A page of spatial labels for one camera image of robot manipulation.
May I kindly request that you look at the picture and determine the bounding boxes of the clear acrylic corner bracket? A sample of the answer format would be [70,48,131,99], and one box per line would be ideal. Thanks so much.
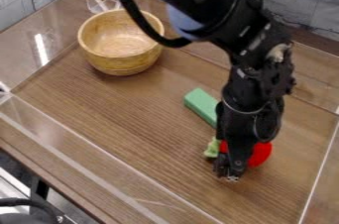
[86,0,123,14]

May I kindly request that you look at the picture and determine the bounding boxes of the red plush fruit green leaf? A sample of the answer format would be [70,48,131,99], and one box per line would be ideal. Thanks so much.
[204,138,272,168]

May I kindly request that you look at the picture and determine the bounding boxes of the green rectangular block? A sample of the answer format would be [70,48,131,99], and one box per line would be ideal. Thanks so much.
[184,88,219,127]

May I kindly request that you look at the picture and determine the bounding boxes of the clear acrylic tray wall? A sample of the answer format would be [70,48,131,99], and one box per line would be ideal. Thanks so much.
[0,0,339,224]

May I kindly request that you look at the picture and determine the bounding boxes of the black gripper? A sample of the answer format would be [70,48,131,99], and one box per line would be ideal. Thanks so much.
[214,88,286,182]

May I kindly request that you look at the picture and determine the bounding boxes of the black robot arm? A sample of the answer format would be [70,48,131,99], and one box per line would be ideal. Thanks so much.
[120,0,295,180]

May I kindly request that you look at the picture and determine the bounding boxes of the wooden bowl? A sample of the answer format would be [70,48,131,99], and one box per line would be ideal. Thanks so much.
[78,9,163,76]

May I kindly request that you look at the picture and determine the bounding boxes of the black metal table leg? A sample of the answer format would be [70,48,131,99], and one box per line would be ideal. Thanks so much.
[35,178,49,200]

